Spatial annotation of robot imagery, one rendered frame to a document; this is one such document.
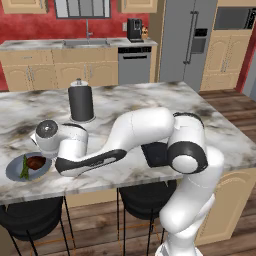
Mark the steel tap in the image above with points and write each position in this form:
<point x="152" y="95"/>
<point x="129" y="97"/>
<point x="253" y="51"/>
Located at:
<point x="88" y="31"/>

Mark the black tray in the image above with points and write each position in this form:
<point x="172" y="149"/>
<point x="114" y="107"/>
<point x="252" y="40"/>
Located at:
<point x="155" y="155"/>

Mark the black round bar stool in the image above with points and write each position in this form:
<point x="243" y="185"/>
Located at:
<point x="30" y="216"/>
<point x="143" y="200"/>

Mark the blue-grey round plate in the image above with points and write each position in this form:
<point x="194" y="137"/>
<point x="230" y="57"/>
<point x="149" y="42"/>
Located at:
<point x="13" y="171"/>

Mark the beige tall cupboard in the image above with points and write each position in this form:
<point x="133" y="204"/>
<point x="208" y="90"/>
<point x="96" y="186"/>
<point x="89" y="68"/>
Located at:
<point x="226" y="60"/>

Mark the beige base cupboard run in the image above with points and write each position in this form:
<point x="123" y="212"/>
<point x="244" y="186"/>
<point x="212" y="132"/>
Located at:
<point x="60" y="68"/>

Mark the green asparagus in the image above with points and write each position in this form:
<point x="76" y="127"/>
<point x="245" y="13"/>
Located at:
<point x="24" y="168"/>

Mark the black coffee machine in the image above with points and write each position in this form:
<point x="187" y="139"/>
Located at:
<point x="134" y="29"/>

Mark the black canister with white lid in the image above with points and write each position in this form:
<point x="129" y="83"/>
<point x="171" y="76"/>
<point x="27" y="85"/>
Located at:
<point x="81" y="100"/>

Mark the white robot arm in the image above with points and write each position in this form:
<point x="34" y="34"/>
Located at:
<point x="143" y="128"/>

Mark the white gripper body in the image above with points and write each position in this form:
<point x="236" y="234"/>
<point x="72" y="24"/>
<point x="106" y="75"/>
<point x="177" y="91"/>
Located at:
<point x="33" y="139"/>

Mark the small brown jar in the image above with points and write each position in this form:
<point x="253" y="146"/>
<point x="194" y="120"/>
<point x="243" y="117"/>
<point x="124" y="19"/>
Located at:
<point x="145" y="33"/>

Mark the brown steak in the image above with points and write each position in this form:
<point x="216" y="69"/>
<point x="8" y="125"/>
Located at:
<point x="36" y="162"/>

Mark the window with grey frame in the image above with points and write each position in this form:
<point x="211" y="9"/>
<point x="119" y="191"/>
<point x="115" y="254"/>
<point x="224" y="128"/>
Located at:
<point x="82" y="8"/>

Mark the beige wall cupboard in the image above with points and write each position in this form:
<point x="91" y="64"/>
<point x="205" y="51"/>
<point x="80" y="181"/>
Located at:
<point x="138" y="5"/>
<point x="25" y="6"/>

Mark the grey microwave oven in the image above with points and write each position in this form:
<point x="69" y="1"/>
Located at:
<point x="233" y="18"/>

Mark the beige island cupboard door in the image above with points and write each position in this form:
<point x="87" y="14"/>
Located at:
<point x="230" y="206"/>

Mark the white wall socket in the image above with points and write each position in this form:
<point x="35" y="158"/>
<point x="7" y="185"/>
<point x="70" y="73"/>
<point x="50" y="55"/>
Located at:
<point x="125" y="26"/>

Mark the grey dishwasher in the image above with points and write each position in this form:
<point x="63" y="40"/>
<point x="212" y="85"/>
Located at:
<point x="134" y="66"/>

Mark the steel sink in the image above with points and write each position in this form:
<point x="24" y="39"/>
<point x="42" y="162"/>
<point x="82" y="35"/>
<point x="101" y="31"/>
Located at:
<point x="86" y="43"/>

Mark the grey fridge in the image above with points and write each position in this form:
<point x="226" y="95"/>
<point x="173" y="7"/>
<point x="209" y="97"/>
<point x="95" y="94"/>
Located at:
<point x="180" y="40"/>

